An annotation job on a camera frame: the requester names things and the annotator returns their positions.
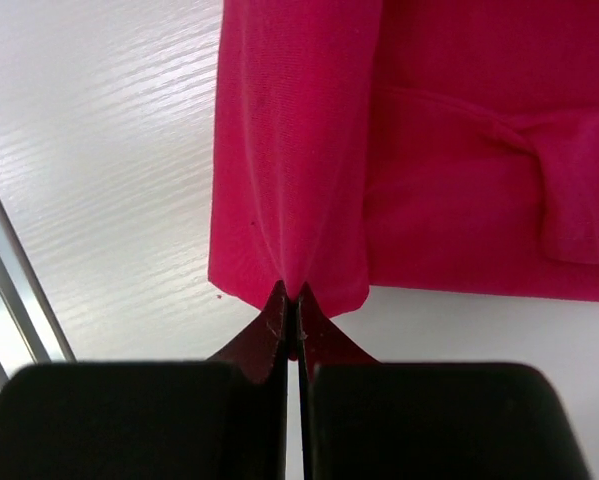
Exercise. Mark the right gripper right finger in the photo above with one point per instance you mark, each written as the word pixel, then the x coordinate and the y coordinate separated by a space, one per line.
pixel 366 419

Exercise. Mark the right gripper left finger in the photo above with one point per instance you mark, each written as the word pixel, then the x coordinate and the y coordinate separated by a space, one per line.
pixel 221 418

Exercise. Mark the aluminium mounting rail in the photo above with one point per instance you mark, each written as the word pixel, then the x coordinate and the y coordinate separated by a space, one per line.
pixel 29 329

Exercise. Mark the magenta t shirt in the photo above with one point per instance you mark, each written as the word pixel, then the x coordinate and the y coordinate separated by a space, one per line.
pixel 443 145

